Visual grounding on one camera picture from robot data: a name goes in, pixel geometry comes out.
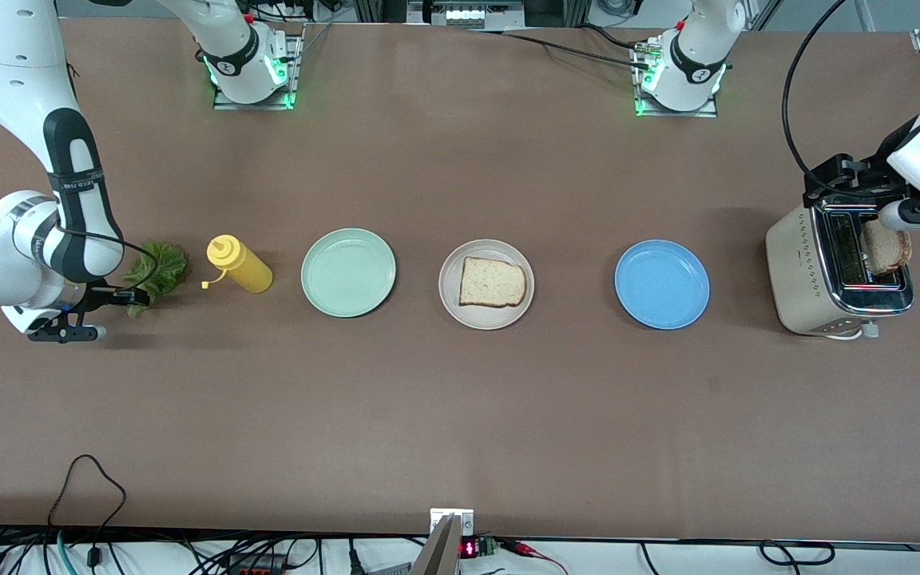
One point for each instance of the blue plate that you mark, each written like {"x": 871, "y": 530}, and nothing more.
{"x": 661, "y": 284}

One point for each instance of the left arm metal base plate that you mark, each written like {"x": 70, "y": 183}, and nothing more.
{"x": 703, "y": 113}

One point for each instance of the grey camera pole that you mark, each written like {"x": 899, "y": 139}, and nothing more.
{"x": 440, "y": 551}

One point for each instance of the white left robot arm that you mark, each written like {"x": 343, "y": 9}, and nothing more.
{"x": 699, "y": 40}

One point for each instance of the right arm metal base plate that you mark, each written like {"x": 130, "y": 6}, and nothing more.
{"x": 298, "y": 48}

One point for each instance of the mint green plate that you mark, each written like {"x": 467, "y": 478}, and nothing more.
{"x": 348, "y": 273}

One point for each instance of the toasted bread slice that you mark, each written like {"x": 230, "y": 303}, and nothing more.
{"x": 890, "y": 249}
{"x": 492, "y": 282}

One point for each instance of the small metal mounting bracket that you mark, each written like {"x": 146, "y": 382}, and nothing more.
{"x": 468, "y": 523}

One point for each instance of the yellow mustard squeeze bottle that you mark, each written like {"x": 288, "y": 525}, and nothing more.
{"x": 243, "y": 267}

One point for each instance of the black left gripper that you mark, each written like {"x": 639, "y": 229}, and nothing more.
{"x": 866, "y": 180}

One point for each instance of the cream and chrome toaster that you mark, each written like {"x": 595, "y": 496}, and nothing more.
{"x": 795, "y": 271}

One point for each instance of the red LED display module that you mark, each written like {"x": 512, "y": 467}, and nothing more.
{"x": 469, "y": 549}

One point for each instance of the black box with white lights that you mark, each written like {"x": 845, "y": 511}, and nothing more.
{"x": 464, "y": 13}

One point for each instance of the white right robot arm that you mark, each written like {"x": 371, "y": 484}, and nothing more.
{"x": 5, "y": 72}

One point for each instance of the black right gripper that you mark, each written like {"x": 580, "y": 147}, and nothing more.
{"x": 98, "y": 297}

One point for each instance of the green lettuce leaf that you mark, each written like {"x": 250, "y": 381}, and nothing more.
{"x": 160, "y": 267}

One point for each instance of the beige plate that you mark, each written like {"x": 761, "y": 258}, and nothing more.
{"x": 485, "y": 319}

